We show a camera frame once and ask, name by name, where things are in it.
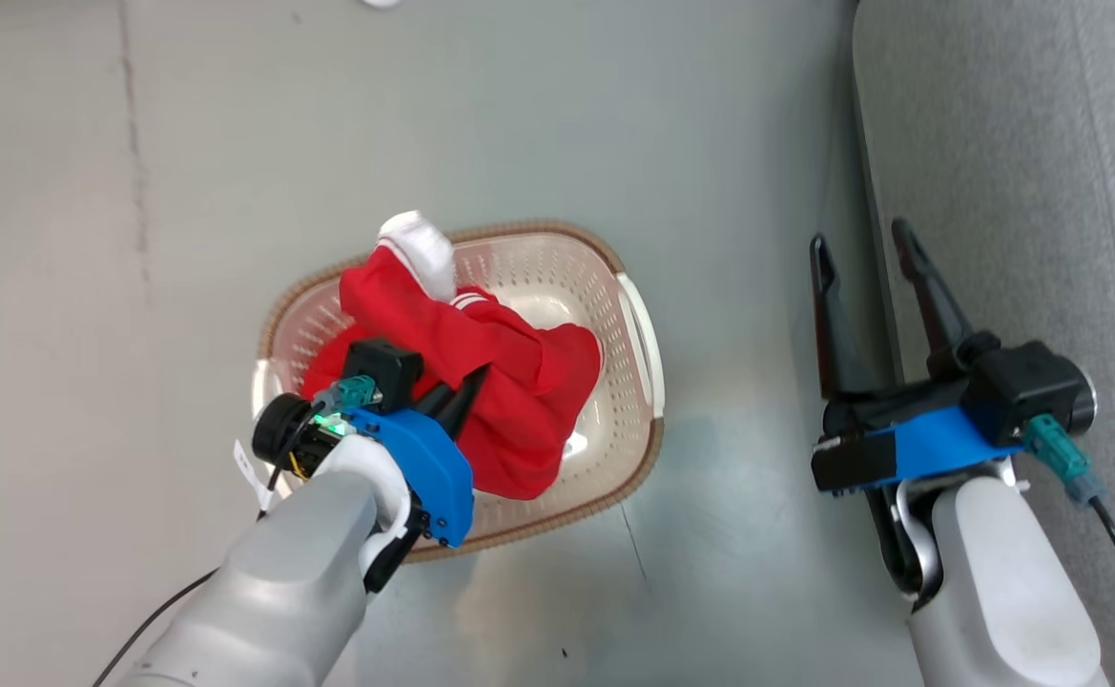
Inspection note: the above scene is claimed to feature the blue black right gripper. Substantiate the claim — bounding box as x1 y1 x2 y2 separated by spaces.
810 218 1027 494

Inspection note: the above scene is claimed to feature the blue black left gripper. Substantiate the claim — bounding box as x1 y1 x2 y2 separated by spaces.
252 365 492 550

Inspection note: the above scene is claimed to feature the red garment with white cuff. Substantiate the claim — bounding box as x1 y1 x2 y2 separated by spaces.
299 212 606 502

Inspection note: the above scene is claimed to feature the beige perforated plastic laundry basket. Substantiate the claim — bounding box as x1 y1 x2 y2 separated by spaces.
252 221 665 562

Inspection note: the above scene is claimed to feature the grey fabric sofa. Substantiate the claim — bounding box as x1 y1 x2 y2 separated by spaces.
851 0 1115 687

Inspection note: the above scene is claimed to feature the teal cable connector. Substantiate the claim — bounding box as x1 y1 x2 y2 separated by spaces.
1024 413 1107 505
314 375 379 417

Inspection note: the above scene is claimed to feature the white cable tag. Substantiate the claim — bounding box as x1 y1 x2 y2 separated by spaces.
233 439 278 512

